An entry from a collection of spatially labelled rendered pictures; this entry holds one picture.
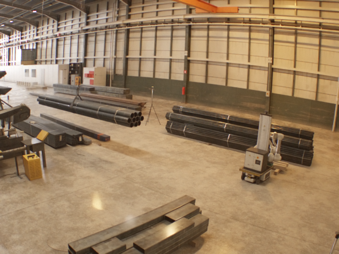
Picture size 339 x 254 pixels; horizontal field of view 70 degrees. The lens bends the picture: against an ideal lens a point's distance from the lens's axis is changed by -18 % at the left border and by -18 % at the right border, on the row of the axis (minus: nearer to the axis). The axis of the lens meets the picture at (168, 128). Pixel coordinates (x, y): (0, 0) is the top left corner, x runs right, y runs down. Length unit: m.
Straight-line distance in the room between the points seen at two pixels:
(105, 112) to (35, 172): 3.07
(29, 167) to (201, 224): 4.52
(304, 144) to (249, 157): 2.64
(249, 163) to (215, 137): 3.20
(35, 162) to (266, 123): 6.06
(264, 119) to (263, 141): 0.58
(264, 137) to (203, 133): 3.66
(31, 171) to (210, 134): 6.51
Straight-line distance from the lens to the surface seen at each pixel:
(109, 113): 8.82
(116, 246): 4.10
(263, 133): 7.72
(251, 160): 7.55
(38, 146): 8.08
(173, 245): 4.53
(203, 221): 4.97
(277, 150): 7.90
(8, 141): 9.20
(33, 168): 7.46
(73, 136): 9.97
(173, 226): 4.58
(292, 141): 9.60
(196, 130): 10.95
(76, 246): 4.13
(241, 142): 10.09
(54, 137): 9.73
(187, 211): 5.04
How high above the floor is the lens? 3.02
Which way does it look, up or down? 14 degrees down
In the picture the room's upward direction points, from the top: 2 degrees clockwise
